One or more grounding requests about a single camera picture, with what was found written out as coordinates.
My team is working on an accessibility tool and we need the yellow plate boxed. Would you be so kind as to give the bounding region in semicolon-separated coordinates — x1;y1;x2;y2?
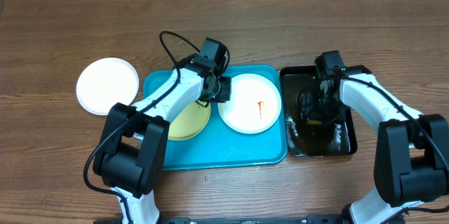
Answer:
168;102;211;140

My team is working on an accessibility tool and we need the white plate blue rim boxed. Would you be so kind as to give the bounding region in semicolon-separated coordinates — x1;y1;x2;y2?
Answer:
217;74;281;134

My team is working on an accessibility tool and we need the white pink plate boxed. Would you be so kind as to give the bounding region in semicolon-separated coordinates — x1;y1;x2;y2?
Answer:
76;58;140;116

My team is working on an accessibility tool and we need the green yellow sponge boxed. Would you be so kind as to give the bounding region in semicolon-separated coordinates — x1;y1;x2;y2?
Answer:
306;120;323;126

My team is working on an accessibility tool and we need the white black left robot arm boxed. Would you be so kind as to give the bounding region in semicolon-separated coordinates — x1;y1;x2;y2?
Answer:
83;62;231;223

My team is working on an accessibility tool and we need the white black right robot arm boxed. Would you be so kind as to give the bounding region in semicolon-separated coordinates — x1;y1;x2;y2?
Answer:
297;65;448;223

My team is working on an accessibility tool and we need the teal plastic tray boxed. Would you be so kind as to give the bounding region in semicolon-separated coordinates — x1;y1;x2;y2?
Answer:
142;64;289;171

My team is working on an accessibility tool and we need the black water basin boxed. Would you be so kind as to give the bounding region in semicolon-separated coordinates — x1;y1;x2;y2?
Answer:
279;65;358;157

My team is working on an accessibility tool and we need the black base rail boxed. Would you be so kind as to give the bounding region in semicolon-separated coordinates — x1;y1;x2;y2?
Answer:
93;213;406;224

